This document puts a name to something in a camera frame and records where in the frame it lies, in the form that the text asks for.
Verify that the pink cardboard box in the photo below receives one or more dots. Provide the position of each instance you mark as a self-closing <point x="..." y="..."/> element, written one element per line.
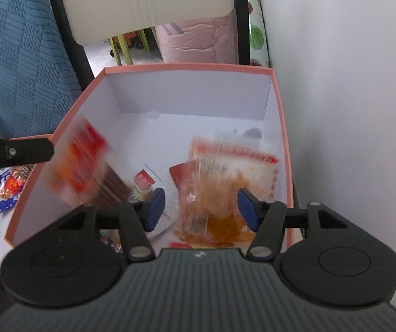
<point x="191" y="93"/>

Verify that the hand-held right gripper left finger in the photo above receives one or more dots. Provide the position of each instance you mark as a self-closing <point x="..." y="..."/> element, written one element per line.
<point x="154" y="211"/>

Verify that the blue white snack packet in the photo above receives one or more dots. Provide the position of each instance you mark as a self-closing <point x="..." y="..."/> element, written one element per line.
<point x="6" y="193"/>

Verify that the clear packet red white label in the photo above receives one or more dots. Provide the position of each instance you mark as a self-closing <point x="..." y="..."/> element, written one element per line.
<point x="144" y="179"/>

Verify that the blue textured chair cushion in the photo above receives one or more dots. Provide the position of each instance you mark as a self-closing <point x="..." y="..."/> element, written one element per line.
<point x="18" y="41"/>

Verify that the green plastic stool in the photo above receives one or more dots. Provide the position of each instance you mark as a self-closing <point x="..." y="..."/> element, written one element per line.
<point x="122" y="48"/>

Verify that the clear cracker snack packet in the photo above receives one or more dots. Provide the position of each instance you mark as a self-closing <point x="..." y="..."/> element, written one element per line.
<point x="218" y="186"/>

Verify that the polka dot printed sheet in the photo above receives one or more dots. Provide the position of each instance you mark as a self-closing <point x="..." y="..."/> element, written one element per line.
<point x="257" y="38"/>

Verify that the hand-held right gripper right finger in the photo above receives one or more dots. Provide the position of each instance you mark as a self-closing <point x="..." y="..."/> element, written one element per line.
<point x="248" y="211"/>

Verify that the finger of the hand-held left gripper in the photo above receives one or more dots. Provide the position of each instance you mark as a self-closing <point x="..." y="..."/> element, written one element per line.
<point x="11" y="152"/>

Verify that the cream chair black frame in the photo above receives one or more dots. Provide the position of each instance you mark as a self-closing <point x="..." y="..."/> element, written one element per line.
<point x="132" y="7"/>

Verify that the red long snack packet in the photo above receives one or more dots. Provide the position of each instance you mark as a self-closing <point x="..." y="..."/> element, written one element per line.
<point x="80" y="152"/>

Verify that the pink quilt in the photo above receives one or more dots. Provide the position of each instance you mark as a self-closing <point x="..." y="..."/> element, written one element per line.
<point x="198" y="41"/>

